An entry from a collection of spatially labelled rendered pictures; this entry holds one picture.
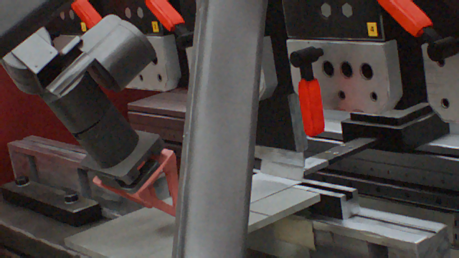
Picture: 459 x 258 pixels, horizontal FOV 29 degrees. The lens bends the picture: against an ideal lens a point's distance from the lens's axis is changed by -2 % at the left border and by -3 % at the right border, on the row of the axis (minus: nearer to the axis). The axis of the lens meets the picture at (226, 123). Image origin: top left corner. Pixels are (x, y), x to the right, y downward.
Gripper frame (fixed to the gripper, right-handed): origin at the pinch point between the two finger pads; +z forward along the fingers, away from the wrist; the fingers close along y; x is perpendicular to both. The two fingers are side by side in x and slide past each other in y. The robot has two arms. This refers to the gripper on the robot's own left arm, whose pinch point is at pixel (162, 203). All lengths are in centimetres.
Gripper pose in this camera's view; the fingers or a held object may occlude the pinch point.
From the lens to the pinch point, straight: 107.2
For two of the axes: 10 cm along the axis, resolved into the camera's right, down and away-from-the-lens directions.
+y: -6.0, -1.0, 7.9
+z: 5.2, 7.1, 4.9
